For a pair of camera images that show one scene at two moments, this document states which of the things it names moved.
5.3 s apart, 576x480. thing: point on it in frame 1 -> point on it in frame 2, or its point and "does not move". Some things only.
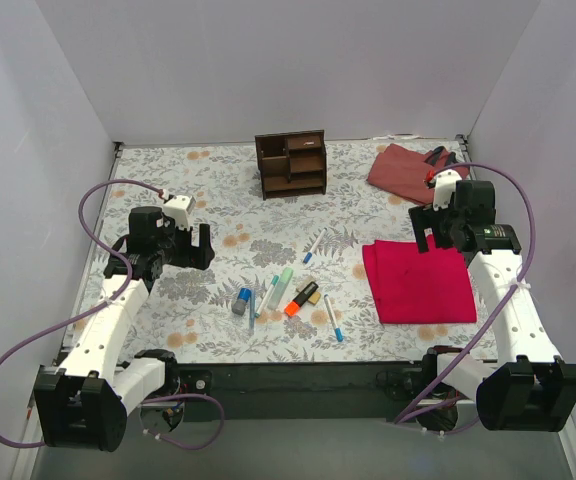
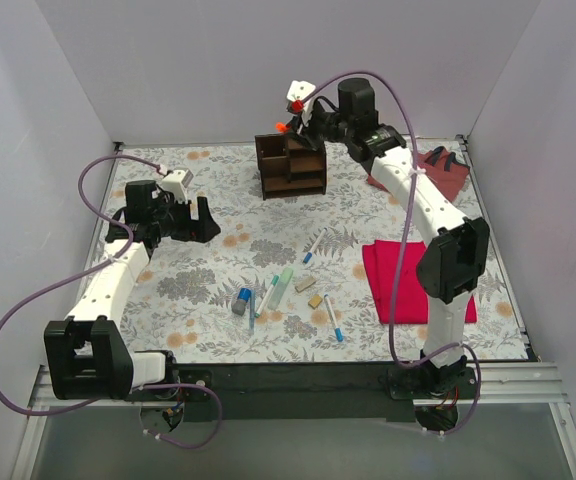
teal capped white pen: x=269 y=291 does not move
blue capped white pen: x=308 y=256 does not move
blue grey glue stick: x=240 y=304 does not move
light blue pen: x=252 y=310 does not move
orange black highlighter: x=291 y=308 -> x=282 y=127
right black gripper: x=431 y=220 -> x=306 y=126
